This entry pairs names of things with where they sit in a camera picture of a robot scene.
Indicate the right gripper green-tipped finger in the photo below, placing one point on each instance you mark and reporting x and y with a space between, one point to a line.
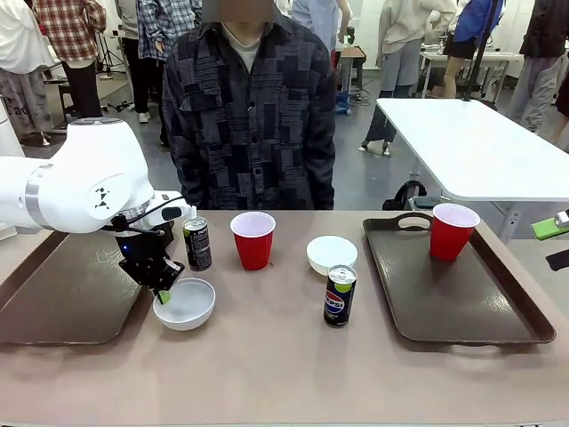
551 224
559 260

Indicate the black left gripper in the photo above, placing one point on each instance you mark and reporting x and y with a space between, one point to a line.
142 260

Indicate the white bowl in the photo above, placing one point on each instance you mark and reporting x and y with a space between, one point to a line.
331 253
189 307

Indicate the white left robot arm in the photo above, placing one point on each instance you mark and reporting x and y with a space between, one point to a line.
84 178

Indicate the person's left forearm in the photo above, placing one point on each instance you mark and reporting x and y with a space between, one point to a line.
321 178

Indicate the person's right forearm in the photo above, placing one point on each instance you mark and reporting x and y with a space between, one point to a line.
184 178

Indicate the black Pepsi can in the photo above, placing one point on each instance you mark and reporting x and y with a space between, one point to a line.
340 302
198 249

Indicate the brown serving tray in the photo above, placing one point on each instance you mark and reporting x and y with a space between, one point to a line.
75 289
444 298

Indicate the red plastic cup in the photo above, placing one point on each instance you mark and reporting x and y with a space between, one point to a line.
451 236
252 244

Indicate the white folding table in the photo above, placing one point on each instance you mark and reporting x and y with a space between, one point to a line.
480 147

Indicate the person in black jacket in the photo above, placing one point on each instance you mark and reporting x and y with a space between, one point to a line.
540 53

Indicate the white background desk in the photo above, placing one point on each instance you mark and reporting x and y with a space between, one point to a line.
507 58

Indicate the black stand pole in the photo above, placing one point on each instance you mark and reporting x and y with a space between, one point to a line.
482 49

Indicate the person in patchwork shirt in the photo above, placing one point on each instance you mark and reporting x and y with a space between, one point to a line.
253 124

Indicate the white cabinet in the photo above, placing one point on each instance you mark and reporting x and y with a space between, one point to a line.
8 129

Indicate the person in beige hoodie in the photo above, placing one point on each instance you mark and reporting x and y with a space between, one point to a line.
406 44

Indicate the black tripod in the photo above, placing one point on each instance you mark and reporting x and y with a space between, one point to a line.
109 53

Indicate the person in blue plaid shirt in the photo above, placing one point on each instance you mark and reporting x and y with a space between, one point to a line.
153 44

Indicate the brown-topped stool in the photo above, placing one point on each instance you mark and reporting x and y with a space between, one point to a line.
353 55

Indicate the person in white printed clothes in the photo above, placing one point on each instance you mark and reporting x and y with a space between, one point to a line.
20 66

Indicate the person in red plaid shirt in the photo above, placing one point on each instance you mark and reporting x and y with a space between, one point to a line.
73 40

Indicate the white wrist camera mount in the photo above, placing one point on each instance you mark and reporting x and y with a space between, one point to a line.
171 209

